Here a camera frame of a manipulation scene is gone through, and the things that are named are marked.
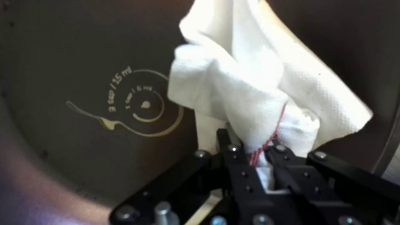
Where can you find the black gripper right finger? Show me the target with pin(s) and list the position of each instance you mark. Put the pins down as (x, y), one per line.
(325, 191)

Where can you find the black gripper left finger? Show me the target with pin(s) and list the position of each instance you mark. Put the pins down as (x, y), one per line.
(233, 183)

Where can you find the white towel red stripes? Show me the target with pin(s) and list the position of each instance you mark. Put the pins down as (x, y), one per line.
(233, 83)

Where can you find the black frying pan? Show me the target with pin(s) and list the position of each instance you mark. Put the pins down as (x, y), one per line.
(83, 63)

